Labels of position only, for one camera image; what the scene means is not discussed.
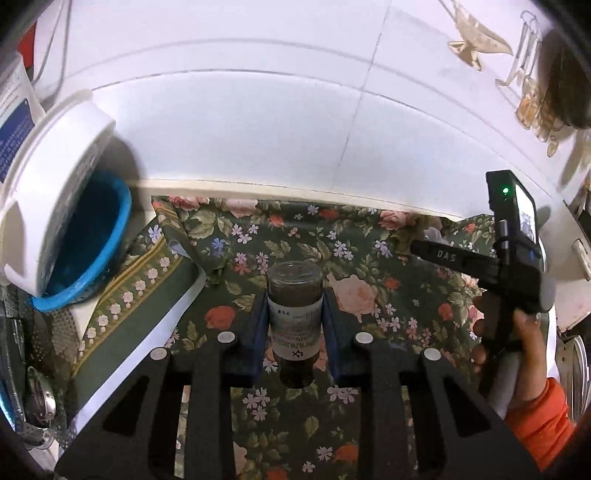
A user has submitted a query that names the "small brown medicine bottle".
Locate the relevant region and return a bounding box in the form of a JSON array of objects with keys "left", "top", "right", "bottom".
[{"left": 266, "top": 261, "right": 324, "bottom": 389}]

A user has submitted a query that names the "blue plastic bowl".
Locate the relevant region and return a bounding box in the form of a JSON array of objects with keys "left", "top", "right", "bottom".
[{"left": 32, "top": 171, "right": 132, "bottom": 313}]

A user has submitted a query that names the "plastic bag with blue print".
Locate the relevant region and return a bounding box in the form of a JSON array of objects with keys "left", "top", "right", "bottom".
[{"left": 0, "top": 52, "right": 45, "bottom": 183}]

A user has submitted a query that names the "right hand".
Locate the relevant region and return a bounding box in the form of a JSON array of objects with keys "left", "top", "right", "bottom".
[{"left": 472, "top": 293, "right": 547, "bottom": 417}]

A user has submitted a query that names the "floral green table mat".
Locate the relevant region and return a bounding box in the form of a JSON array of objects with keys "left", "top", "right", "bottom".
[{"left": 57, "top": 197, "right": 502, "bottom": 479}]

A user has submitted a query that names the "orange right sleeve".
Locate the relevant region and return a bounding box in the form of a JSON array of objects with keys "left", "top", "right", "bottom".
[{"left": 505, "top": 378, "right": 576, "bottom": 471}]

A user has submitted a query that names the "white perforated lid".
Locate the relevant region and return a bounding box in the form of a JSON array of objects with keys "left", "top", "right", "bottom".
[{"left": 1, "top": 90, "right": 115, "bottom": 297}]

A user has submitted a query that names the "black hanging wok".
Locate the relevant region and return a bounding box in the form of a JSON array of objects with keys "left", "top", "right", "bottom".
[{"left": 537, "top": 30, "right": 590, "bottom": 130}]

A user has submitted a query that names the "white rice cooker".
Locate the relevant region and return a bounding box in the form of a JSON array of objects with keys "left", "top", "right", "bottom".
[{"left": 538, "top": 202, "right": 590, "bottom": 332}]

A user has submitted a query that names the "stainless steel basin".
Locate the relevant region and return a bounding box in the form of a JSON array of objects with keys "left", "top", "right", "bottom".
[{"left": 556, "top": 335, "right": 590, "bottom": 423}]

